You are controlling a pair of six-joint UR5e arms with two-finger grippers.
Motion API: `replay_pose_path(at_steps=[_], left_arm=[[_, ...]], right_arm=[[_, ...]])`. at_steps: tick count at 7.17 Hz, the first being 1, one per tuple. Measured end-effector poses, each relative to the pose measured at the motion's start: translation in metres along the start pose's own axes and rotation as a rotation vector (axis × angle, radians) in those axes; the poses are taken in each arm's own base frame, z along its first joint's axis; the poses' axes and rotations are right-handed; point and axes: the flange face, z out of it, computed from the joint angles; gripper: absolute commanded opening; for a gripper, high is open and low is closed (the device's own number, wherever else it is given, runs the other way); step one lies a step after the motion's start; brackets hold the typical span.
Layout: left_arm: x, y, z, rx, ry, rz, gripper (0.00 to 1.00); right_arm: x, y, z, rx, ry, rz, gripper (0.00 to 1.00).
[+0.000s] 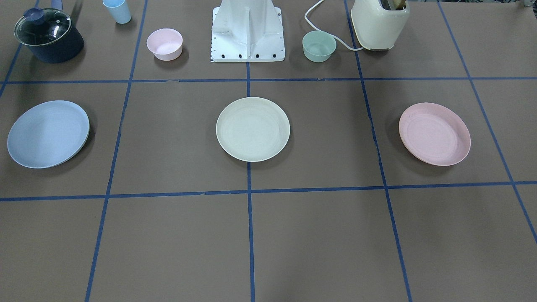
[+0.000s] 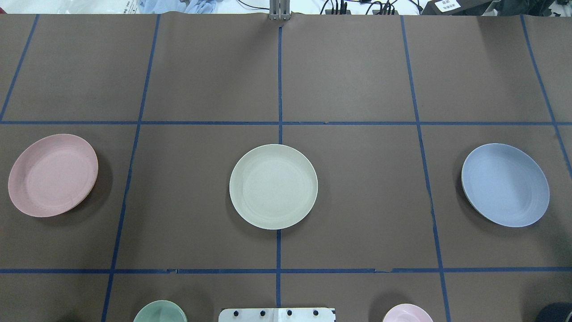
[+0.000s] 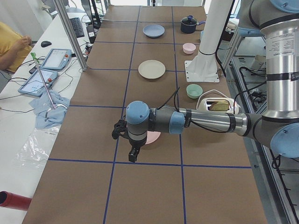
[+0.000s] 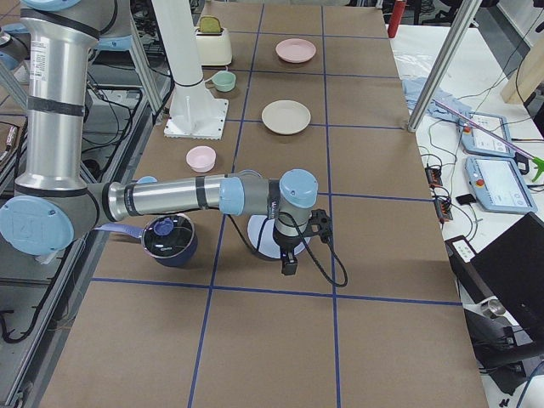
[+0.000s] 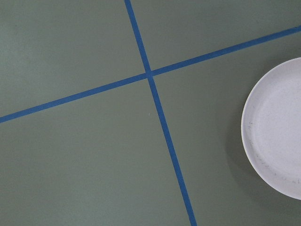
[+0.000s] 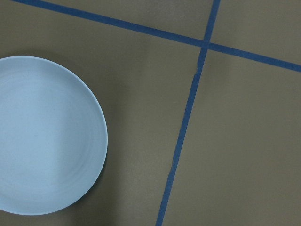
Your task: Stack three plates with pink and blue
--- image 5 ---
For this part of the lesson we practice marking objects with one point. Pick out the white plate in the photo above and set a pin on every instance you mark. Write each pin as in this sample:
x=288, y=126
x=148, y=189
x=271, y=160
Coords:
x=271, y=128

